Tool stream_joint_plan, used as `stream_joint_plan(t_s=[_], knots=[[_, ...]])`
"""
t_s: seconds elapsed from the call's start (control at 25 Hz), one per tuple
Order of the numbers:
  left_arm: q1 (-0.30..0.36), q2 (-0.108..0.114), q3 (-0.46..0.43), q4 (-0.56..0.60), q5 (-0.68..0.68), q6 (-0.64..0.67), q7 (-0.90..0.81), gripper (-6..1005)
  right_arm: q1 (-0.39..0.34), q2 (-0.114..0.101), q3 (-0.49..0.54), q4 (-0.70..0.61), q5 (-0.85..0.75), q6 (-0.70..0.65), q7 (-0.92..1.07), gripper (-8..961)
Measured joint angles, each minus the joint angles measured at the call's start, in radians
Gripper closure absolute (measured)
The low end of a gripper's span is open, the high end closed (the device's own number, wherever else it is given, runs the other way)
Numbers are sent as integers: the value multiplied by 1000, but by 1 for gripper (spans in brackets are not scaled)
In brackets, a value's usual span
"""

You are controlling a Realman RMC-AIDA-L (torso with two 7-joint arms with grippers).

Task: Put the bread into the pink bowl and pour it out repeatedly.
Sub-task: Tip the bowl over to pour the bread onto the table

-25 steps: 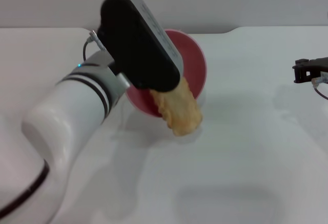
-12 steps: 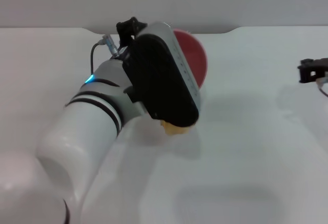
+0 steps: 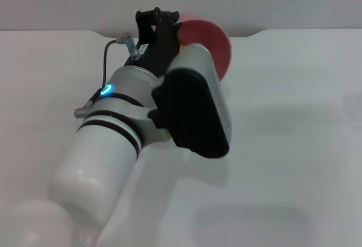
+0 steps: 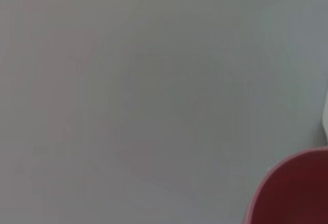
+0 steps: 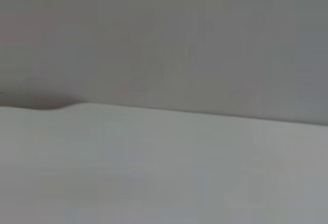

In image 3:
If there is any pink plastic bowl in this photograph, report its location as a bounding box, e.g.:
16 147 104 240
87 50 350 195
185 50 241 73
174 12 234 84

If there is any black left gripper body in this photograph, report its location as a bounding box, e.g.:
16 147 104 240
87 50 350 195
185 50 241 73
123 29 182 77

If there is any grey left arm cable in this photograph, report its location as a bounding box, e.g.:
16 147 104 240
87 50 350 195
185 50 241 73
74 32 141 118

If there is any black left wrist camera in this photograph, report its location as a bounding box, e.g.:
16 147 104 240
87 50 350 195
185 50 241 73
150 42 234 159

